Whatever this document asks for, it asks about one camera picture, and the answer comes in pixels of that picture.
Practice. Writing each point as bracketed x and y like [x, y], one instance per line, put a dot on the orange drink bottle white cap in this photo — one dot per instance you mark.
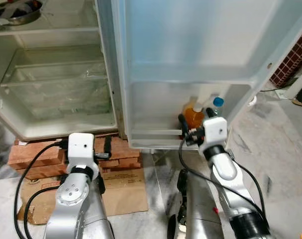
[193, 118]

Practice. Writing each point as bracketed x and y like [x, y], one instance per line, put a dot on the grey robot right leg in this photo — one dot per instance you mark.
[198, 209]

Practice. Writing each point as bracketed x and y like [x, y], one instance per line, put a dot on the red brick pillar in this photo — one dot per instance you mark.
[292, 59]

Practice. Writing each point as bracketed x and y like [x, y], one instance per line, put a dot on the brown cardboard sheet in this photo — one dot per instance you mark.
[126, 191]

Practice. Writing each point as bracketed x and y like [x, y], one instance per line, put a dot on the red brick fridge base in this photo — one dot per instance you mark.
[34, 157]

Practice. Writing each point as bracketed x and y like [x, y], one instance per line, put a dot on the fridge shelf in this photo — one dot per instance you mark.
[56, 22]

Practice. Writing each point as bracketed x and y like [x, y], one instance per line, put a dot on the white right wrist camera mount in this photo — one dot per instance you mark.
[215, 132]

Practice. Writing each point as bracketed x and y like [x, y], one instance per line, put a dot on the clear crisper drawer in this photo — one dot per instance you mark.
[56, 94]

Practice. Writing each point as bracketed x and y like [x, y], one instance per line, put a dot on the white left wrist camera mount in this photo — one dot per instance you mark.
[81, 149]

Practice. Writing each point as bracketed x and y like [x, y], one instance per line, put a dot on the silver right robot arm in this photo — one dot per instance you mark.
[225, 169]

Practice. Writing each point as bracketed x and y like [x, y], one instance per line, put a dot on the white fridge cabinet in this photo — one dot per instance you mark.
[56, 128]

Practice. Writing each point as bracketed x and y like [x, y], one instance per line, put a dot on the metal bowl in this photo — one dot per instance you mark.
[16, 17]

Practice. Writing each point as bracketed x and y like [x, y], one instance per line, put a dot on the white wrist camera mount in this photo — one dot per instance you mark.
[215, 132]
[81, 149]

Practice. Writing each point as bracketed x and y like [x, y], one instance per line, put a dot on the water bottle blue cap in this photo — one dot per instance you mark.
[218, 102]

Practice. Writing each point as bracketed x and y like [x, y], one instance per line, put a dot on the fridge door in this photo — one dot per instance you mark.
[190, 40]

